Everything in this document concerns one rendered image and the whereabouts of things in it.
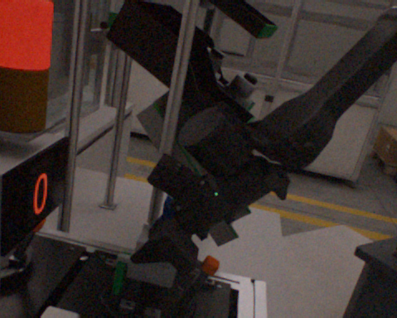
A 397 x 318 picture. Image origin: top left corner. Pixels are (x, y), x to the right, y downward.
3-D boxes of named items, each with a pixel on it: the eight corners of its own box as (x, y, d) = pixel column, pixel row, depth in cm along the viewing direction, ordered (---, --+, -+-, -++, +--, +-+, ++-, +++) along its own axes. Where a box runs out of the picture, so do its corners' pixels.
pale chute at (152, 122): (233, 221, 93) (252, 212, 91) (217, 247, 82) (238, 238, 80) (161, 105, 91) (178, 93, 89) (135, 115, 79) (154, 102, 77)
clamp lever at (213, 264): (191, 298, 64) (220, 261, 61) (190, 306, 63) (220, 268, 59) (171, 286, 64) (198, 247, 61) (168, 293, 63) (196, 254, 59)
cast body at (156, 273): (176, 272, 65) (185, 229, 62) (171, 289, 61) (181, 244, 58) (120, 258, 66) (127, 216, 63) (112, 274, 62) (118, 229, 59)
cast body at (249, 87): (244, 112, 96) (266, 85, 92) (240, 115, 92) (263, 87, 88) (214, 88, 96) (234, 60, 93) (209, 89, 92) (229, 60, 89)
